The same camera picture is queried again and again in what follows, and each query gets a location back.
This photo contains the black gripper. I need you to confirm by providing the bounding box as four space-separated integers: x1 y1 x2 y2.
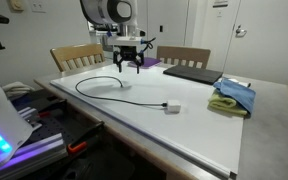
112 45 146 75

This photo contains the black charger cable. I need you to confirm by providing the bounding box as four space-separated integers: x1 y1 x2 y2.
74 75 169 109

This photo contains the white charger block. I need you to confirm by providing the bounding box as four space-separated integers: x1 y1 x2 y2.
166 98 182 114

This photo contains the white board marker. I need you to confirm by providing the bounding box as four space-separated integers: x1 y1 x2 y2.
221 76 252 88

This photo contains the purple notebook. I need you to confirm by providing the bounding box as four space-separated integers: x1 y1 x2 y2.
127 56 163 70

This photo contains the wooden slat-back chair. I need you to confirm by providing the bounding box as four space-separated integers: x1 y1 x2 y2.
156 45 212 70
49 42 106 73

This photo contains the large whiteboard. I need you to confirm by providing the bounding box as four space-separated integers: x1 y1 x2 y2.
49 59 246 180

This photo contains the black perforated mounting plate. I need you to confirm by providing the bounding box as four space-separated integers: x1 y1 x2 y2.
10 89 98 149

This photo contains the yellow cloth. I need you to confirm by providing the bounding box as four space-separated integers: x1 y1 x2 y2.
207 89 249 118

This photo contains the white door sign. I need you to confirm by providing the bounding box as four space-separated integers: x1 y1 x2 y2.
212 0 229 9

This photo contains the blue cloth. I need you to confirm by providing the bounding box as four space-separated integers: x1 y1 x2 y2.
212 77 257 115

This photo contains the white folded cloth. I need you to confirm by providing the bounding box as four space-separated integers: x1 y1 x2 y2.
1 81 36 100

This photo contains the purple lit device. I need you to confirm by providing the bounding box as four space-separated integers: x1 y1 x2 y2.
0 132 69 180

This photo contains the white door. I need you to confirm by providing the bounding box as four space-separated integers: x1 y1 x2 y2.
223 0 288 87

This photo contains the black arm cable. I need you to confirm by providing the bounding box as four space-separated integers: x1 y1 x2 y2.
139 36 157 54

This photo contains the orange handled bar clamp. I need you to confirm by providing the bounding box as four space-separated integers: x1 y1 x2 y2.
66 120 106 156
35 109 53 119

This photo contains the wide white switch plate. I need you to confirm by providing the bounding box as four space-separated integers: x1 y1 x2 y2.
28 0 47 14

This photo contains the silver metal bracket stack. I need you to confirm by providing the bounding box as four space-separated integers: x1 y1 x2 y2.
17 105 43 132

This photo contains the metal door handle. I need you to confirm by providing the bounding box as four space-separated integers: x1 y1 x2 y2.
235 24 248 38

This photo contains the beige wall thermostat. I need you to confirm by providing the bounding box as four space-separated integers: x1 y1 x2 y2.
9 0 25 13

